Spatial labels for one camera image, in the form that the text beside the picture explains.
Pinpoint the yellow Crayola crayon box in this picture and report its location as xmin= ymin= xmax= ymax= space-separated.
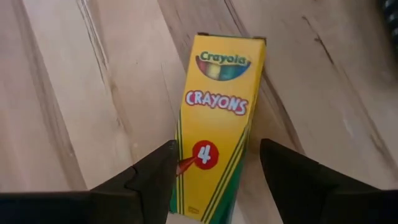
xmin=169 ymin=32 xmax=267 ymax=224

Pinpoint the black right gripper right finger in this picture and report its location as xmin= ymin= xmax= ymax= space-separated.
xmin=260 ymin=139 xmax=382 ymax=224

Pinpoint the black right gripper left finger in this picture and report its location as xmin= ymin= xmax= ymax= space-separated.
xmin=90 ymin=139 xmax=178 ymax=224

